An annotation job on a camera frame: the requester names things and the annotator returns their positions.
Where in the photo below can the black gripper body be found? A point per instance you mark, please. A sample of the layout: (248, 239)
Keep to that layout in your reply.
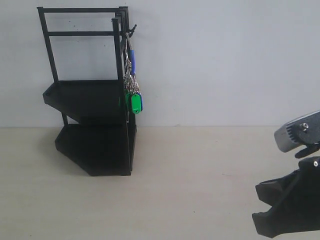
(311, 180)

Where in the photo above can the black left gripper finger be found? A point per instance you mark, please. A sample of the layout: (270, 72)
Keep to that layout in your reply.
(293, 213)

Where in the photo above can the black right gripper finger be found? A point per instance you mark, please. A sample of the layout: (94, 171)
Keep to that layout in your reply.
(270, 191)

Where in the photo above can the black metal shelf rack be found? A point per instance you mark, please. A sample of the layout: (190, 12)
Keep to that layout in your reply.
(98, 132)

